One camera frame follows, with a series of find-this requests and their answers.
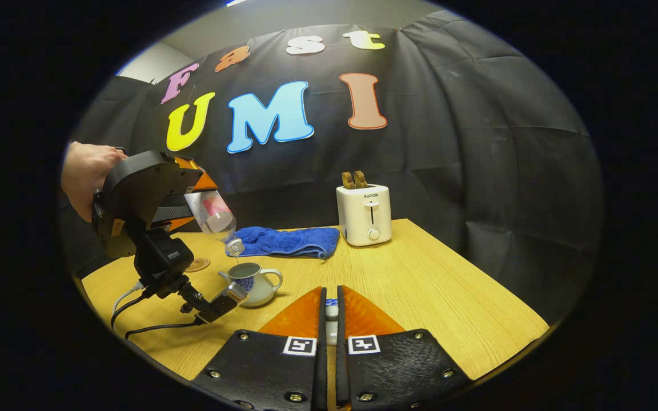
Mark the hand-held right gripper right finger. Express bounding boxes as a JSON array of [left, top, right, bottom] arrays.
[[336, 285, 474, 411]]

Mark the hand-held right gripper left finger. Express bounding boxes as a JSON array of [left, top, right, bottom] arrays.
[[191, 286, 328, 411]]

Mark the clear plastic water bottle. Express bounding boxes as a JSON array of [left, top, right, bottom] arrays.
[[183, 190, 246, 258]]

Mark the white teacup with blue pattern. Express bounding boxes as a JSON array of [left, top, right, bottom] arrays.
[[218, 262, 283, 308]]

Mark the blue towel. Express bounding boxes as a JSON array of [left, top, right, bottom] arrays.
[[232, 226, 341, 261]]

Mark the white toaster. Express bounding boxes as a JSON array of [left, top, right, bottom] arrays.
[[336, 184, 393, 248]]

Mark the black backdrop cloth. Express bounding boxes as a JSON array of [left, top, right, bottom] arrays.
[[61, 10, 605, 326]]

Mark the white cable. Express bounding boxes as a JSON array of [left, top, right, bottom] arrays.
[[113, 282, 147, 320]]

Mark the black cable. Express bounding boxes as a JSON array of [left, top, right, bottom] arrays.
[[125, 318, 207, 341], [110, 290, 155, 332]]

